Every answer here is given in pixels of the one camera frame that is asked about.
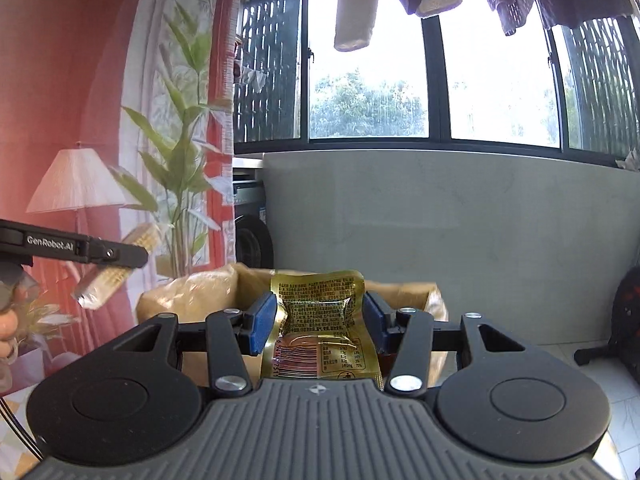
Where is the clear wafer snack packet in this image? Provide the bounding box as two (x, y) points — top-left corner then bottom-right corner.
(72, 222), (163, 310)

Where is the gold foil snack packet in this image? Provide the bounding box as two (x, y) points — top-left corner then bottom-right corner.
(260, 270), (383, 387)

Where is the person's left hand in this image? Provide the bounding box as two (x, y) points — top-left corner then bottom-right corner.
(0, 283), (29, 361)

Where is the brown cardboard box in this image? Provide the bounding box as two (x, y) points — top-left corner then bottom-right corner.
(137, 263), (448, 380)

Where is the white washing machine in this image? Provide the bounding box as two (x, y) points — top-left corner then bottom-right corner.
(232, 157), (274, 269)

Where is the black exercise bike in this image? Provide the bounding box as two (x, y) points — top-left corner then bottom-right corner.
(573, 266), (640, 382)

